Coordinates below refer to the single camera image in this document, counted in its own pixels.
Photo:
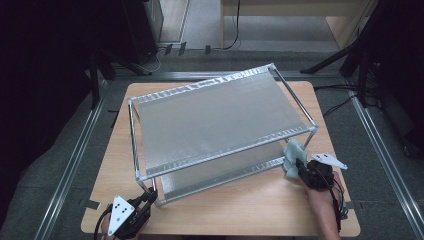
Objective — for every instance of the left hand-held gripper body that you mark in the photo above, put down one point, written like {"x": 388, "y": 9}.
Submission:
{"x": 120, "y": 213}

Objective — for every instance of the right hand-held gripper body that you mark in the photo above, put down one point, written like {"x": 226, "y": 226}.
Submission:
{"x": 318, "y": 175}

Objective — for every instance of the light blue cloth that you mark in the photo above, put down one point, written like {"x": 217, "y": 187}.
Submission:
{"x": 293, "y": 155}

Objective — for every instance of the silver two-tier shelf rack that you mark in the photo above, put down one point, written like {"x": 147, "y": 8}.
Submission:
{"x": 216, "y": 120}

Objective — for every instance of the person's left hand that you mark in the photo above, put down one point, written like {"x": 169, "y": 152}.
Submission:
{"x": 105, "y": 230}

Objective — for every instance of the person's right hand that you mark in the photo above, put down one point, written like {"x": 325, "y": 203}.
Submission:
{"x": 321, "y": 200}

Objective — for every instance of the grey tape strip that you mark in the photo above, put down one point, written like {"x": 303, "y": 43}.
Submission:
{"x": 90, "y": 204}
{"x": 346, "y": 205}

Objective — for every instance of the black floor tape strip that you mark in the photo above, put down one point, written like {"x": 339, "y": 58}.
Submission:
{"x": 115, "y": 118}

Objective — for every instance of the black tripod stand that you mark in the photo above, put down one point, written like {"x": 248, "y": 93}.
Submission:
{"x": 95, "y": 83}
{"x": 333, "y": 58}

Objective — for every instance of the light wooden desk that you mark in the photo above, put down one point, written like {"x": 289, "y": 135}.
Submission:
{"x": 343, "y": 30}

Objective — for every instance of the dark floor tape piece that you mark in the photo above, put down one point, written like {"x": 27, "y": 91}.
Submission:
{"x": 168, "y": 49}
{"x": 207, "y": 50}
{"x": 182, "y": 48}

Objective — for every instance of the dark curtain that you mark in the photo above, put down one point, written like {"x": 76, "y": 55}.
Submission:
{"x": 40, "y": 83}

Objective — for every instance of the black computer tower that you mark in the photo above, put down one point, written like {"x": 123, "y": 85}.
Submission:
{"x": 143, "y": 26}

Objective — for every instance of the light wooden board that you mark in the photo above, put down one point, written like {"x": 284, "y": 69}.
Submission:
{"x": 173, "y": 20}

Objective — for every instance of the metal floor rail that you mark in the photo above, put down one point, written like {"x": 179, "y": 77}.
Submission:
{"x": 388, "y": 166}
{"x": 200, "y": 75}
{"x": 71, "y": 166}

